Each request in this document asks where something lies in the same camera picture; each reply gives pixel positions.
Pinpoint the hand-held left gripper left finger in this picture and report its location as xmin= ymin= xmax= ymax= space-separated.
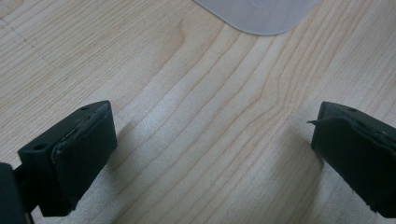
xmin=13 ymin=100 xmax=119 ymax=217

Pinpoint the clear plastic storage box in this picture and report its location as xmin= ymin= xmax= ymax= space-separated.
xmin=192 ymin=0 xmax=321 ymax=36

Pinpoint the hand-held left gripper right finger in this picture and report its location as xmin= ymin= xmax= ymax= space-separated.
xmin=307 ymin=101 xmax=396 ymax=218

